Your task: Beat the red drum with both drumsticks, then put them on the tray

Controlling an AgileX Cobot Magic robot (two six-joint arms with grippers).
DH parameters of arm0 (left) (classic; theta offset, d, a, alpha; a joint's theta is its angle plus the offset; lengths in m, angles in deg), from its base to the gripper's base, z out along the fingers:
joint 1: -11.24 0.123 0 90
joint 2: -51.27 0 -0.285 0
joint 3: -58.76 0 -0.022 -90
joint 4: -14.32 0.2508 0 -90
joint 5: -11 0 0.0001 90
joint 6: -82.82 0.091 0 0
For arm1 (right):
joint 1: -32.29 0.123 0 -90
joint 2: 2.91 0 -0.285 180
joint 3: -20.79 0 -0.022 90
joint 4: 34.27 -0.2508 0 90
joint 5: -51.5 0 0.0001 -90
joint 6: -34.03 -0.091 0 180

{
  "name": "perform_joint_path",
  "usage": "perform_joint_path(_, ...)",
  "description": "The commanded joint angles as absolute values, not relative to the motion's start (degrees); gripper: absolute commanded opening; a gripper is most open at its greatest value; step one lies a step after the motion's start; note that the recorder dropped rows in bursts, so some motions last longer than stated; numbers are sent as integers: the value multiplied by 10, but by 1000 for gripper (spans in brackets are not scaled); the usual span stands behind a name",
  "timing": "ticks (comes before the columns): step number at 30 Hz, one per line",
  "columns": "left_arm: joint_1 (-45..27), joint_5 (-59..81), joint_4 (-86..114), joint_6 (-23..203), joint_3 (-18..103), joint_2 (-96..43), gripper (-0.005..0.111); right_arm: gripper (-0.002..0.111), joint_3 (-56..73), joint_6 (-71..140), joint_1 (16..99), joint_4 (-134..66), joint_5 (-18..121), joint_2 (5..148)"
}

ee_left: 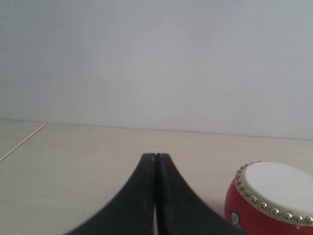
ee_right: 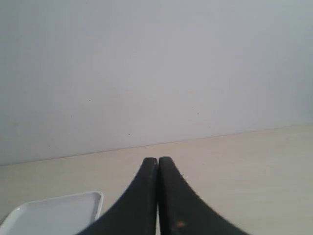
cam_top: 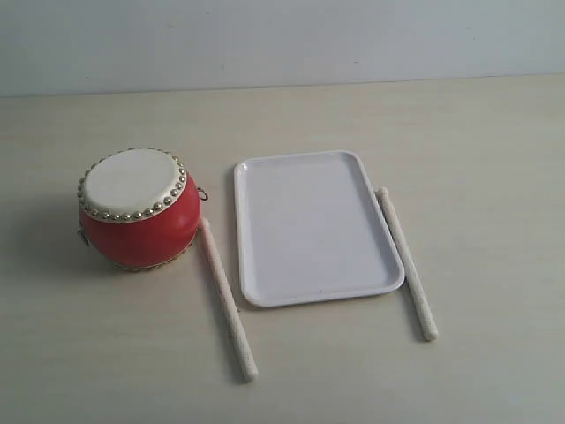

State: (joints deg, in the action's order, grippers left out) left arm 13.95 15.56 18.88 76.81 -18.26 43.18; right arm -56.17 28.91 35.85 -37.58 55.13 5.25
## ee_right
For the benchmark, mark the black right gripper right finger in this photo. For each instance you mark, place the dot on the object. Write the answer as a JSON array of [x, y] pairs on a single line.
[[182, 211]]

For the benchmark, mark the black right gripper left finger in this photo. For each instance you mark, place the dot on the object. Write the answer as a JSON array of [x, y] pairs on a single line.
[[135, 212]]

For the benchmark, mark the white plastic tray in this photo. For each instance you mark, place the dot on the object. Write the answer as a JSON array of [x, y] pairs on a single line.
[[65, 215]]

